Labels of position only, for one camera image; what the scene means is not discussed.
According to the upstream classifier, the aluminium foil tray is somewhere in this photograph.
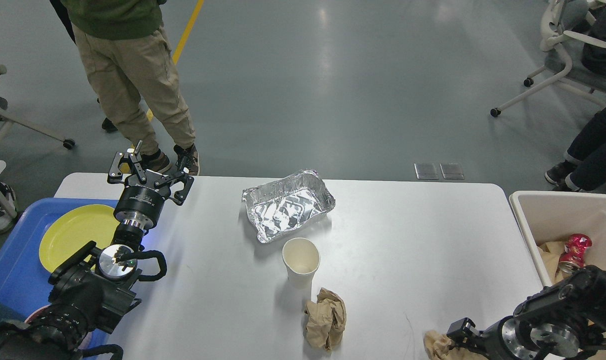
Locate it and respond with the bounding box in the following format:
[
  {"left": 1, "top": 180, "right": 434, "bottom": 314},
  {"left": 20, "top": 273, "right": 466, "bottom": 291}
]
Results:
[{"left": 241, "top": 168, "right": 336, "bottom": 244}]

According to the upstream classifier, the blue plastic tray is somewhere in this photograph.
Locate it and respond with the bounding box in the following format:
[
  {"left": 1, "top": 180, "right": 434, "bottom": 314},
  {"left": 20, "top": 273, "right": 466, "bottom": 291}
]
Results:
[{"left": 0, "top": 198, "right": 107, "bottom": 348}]

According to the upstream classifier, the crumpled brown paper ball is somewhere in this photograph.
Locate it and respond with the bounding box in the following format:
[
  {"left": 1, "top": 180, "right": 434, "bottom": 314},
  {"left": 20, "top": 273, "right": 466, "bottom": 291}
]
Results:
[{"left": 303, "top": 287, "right": 347, "bottom": 353}]

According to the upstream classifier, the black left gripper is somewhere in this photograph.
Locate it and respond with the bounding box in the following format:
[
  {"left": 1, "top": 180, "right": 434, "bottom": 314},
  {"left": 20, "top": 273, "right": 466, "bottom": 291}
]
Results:
[{"left": 106, "top": 140, "right": 194, "bottom": 232}]

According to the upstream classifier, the pink mug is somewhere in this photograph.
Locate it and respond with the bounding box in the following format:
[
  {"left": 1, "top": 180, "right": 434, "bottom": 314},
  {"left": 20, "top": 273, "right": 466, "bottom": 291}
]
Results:
[{"left": 25, "top": 302, "right": 96, "bottom": 351}]

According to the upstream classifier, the floor outlet plate right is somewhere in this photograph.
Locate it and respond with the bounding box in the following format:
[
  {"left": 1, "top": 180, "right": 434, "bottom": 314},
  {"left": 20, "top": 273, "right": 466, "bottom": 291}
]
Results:
[{"left": 439, "top": 162, "right": 465, "bottom": 180}]

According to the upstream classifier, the floor outlet plate left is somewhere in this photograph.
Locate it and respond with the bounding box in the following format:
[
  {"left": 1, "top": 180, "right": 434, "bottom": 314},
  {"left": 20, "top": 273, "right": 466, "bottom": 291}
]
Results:
[{"left": 413, "top": 162, "right": 440, "bottom": 180}]

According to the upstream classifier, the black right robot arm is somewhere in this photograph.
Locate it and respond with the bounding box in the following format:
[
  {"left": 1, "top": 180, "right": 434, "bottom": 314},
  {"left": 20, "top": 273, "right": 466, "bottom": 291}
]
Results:
[{"left": 447, "top": 265, "right": 606, "bottom": 360}]

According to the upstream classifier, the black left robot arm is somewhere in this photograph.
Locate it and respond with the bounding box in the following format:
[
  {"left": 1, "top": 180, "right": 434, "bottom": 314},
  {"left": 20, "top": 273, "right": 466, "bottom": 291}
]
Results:
[{"left": 0, "top": 148, "right": 198, "bottom": 360}]

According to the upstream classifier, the brown paper wad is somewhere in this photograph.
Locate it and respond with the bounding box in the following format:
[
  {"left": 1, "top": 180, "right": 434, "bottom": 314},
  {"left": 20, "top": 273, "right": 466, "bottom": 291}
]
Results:
[{"left": 422, "top": 330, "right": 477, "bottom": 360}]

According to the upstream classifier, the large brown paper bag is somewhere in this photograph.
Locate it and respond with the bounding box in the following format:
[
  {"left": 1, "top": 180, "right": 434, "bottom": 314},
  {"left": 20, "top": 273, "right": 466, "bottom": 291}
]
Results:
[{"left": 537, "top": 241, "right": 569, "bottom": 285}]

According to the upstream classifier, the floor outlet plate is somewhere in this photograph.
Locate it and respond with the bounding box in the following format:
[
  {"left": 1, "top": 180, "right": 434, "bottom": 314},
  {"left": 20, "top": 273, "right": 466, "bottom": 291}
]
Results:
[
  {"left": 413, "top": 162, "right": 440, "bottom": 180},
  {"left": 439, "top": 162, "right": 465, "bottom": 180}
]

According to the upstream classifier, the person in khaki trousers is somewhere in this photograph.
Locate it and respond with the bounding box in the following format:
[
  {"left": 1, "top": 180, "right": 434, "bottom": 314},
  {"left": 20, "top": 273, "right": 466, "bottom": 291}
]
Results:
[{"left": 61, "top": 0, "right": 201, "bottom": 176}]

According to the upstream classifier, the white plastic bin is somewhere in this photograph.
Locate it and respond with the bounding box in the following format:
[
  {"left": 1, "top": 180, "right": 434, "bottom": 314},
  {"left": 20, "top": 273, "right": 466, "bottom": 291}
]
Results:
[{"left": 509, "top": 191, "right": 606, "bottom": 286}]

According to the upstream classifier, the white paper cup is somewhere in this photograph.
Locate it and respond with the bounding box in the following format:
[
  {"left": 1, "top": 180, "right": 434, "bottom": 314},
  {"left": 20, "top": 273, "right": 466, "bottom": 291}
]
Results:
[{"left": 282, "top": 237, "right": 321, "bottom": 289}]

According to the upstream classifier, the crushed red can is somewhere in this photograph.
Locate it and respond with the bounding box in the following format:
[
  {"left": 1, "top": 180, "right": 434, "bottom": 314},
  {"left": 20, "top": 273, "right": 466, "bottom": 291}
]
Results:
[{"left": 557, "top": 233, "right": 593, "bottom": 274}]

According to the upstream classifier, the yellow plate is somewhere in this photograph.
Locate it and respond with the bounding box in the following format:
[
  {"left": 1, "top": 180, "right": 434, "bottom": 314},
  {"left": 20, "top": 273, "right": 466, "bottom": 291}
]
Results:
[{"left": 38, "top": 203, "right": 118, "bottom": 273}]

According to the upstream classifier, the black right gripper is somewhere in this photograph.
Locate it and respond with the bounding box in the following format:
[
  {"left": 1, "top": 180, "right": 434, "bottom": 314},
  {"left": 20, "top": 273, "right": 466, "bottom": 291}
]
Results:
[{"left": 445, "top": 317, "right": 539, "bottom": 360}]

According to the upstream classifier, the person in black trackpants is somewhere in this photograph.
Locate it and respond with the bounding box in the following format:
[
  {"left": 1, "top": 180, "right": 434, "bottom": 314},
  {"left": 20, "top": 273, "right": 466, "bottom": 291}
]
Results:
[{"left": 49, "top": 0, "right": 118, "bottom": 133}]

